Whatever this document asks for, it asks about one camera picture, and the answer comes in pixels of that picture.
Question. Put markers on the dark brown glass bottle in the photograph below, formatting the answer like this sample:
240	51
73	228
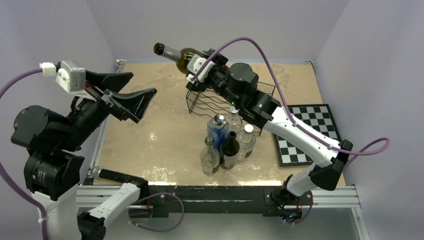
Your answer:
229	150

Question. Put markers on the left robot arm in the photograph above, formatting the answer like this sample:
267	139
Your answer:
52	170

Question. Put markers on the black wire wine rack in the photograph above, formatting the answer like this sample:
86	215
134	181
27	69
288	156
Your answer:
208	103

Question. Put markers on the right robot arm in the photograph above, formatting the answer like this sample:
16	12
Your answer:
237	84

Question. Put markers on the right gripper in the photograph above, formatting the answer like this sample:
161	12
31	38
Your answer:
199	86

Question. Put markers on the clear bottle silver cap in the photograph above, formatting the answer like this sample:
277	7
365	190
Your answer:
235	122

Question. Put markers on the olive green wine bottle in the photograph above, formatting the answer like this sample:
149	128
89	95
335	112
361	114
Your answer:
180	57

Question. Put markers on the black mounting base plate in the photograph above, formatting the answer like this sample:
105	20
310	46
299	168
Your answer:
192	199

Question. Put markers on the clear bottle white cap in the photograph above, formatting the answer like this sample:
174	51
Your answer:
247	140

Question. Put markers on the aluminium table frame rail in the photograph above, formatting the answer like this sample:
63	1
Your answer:
164	148

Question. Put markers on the blue square glass bottle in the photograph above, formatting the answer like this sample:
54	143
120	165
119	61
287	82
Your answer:
218	129

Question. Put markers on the black white chessboard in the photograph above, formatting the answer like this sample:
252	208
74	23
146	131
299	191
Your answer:
317	116

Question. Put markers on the clear empty glass bottle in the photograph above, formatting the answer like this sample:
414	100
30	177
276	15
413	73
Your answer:
209	157

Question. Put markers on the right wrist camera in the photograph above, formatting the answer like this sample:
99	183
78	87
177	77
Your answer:
197	69

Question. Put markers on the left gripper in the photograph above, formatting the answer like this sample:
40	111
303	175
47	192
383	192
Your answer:
133	104

